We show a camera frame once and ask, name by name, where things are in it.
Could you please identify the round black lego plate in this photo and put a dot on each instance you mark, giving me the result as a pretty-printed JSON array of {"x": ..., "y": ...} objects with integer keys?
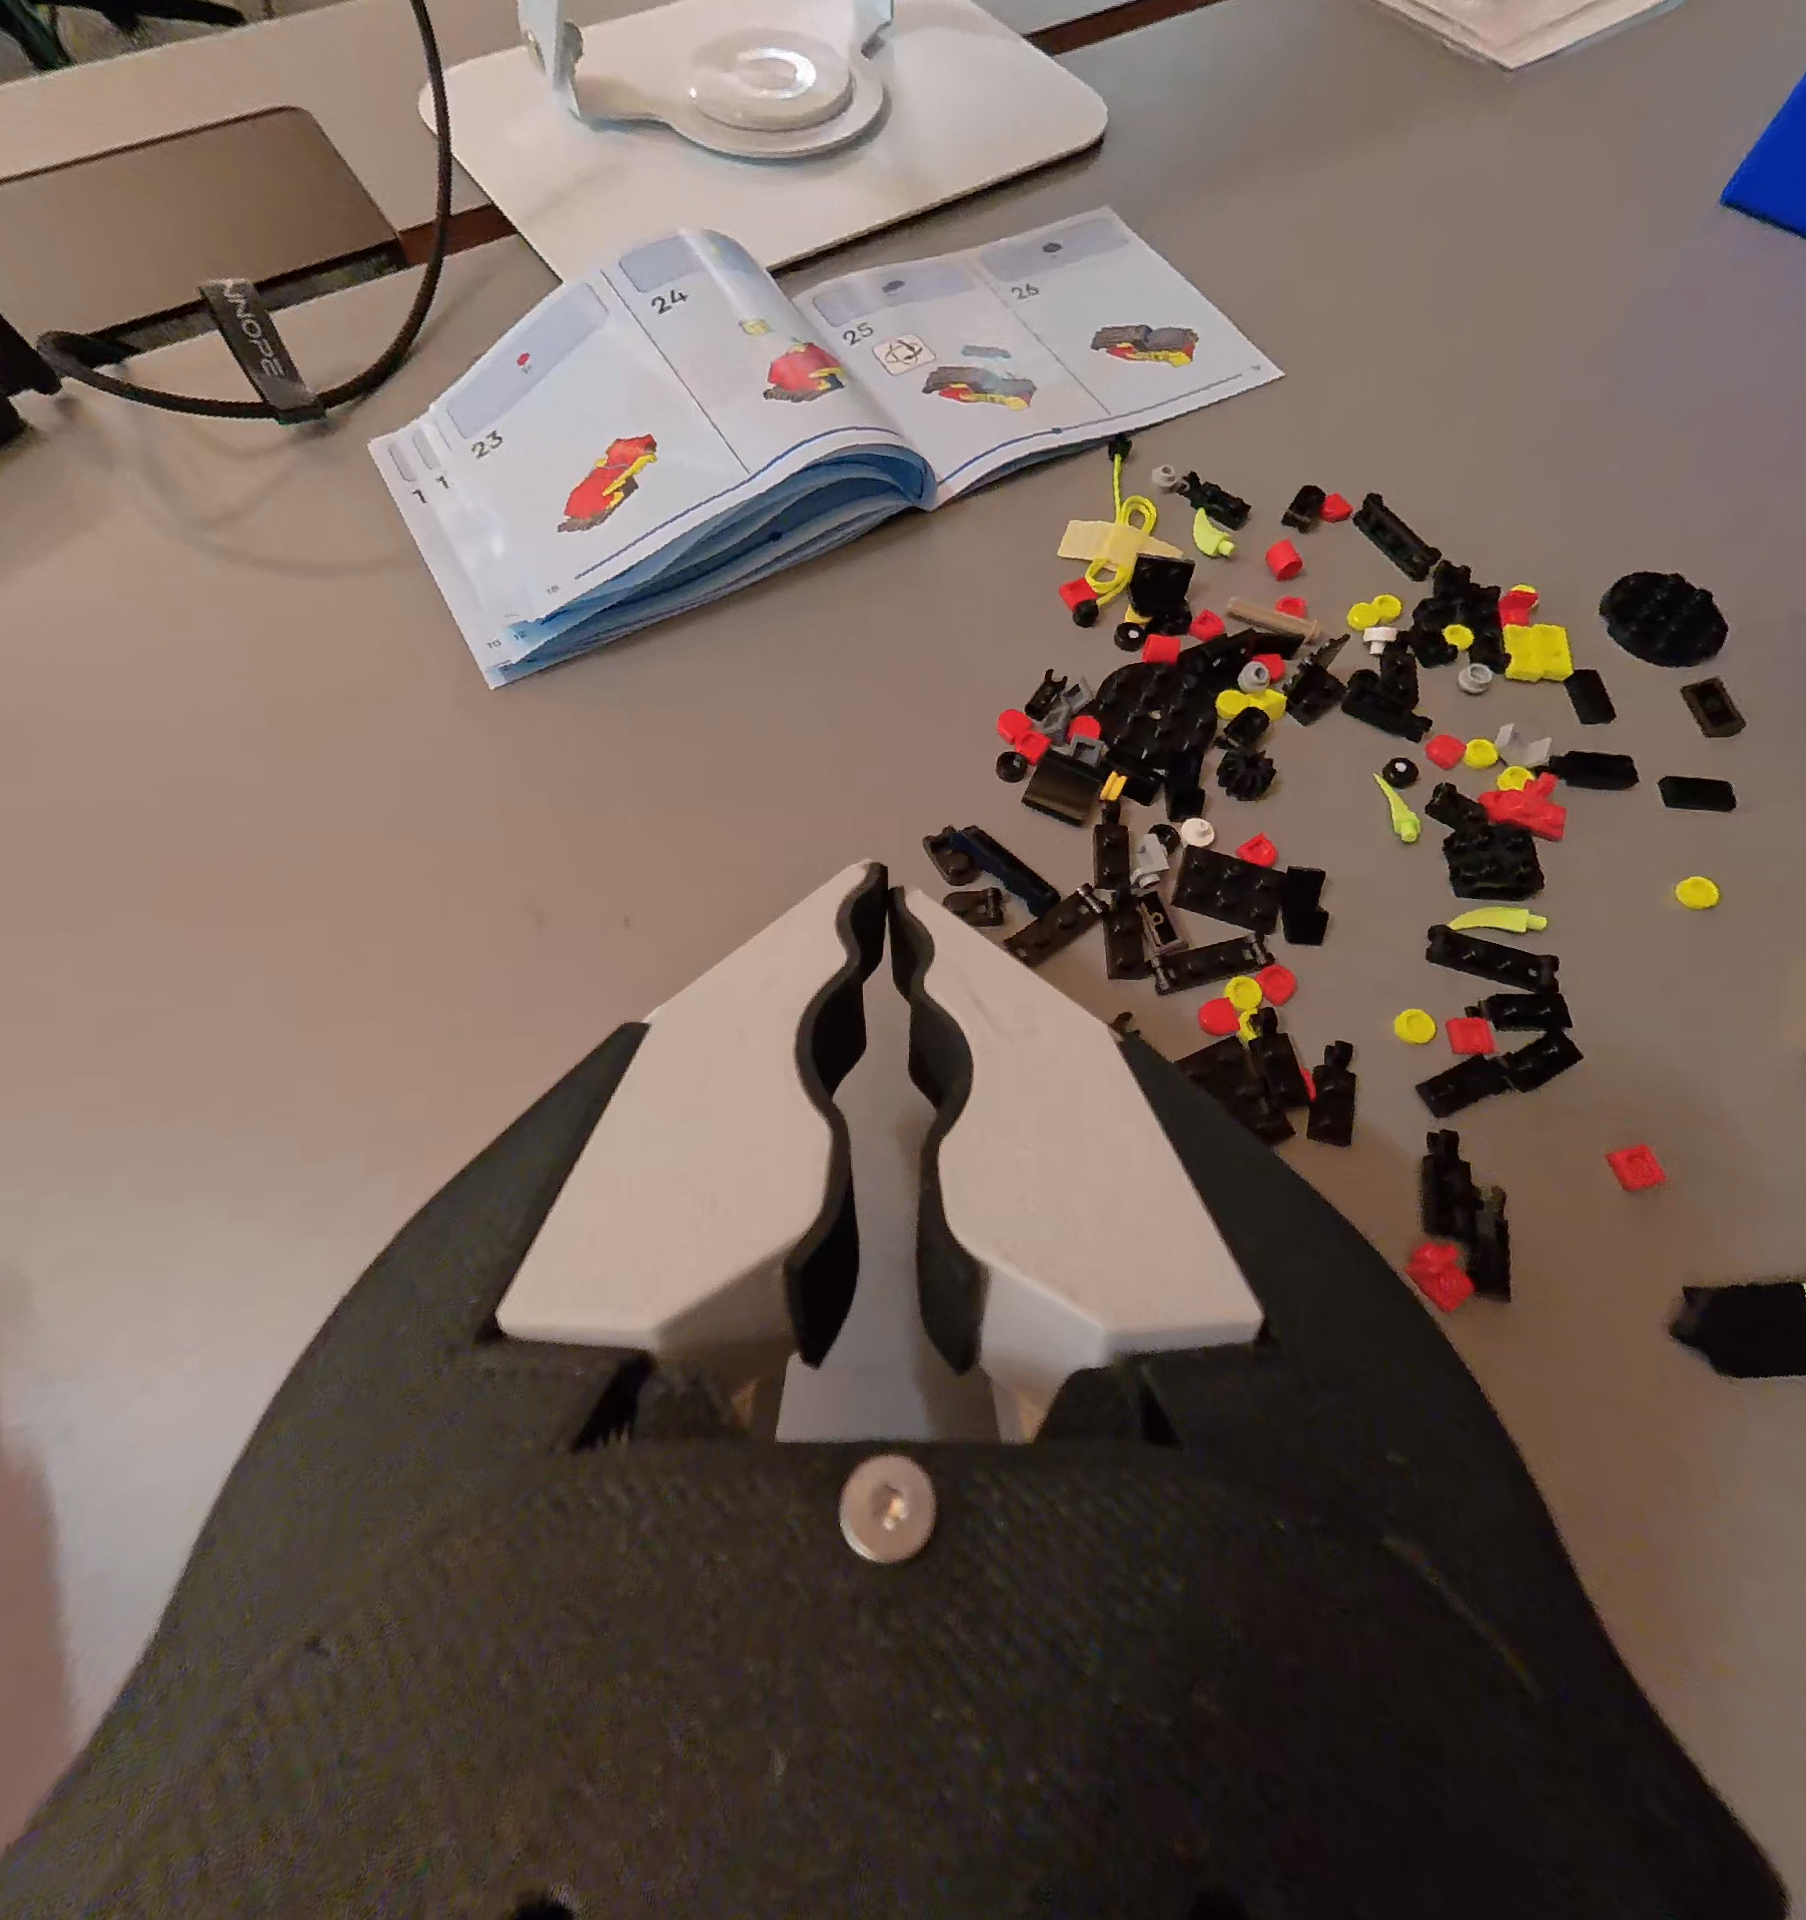
[{"x": 1662, "y": 619}]

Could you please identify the printed paper sheets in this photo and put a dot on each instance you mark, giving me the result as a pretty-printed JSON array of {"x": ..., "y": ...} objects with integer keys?
[{"x": 1516, "y": 23}]

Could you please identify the white monitor stand base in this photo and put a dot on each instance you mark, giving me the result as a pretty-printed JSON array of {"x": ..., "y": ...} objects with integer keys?
[{"x": 964, "y": 122}]

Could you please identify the lego instruction booklet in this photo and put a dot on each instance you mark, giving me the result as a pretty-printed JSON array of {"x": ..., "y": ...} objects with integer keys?
[{"x": 661, "y": 450}]

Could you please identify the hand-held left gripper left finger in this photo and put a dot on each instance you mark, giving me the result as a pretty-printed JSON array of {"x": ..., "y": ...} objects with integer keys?
[{"x": 679, "y": 1187}]

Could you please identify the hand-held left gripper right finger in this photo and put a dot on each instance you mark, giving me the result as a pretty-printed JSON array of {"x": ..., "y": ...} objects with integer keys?
[{"x": 1099, "y": 1200}]

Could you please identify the long black studded lego strip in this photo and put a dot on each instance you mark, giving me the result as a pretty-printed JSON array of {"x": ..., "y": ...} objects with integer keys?
[{"x": 1759, "y": 1327}]

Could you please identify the pile of lego pieces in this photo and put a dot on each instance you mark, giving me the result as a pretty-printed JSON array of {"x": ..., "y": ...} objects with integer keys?
[{"x": 1226, "y": 885}]

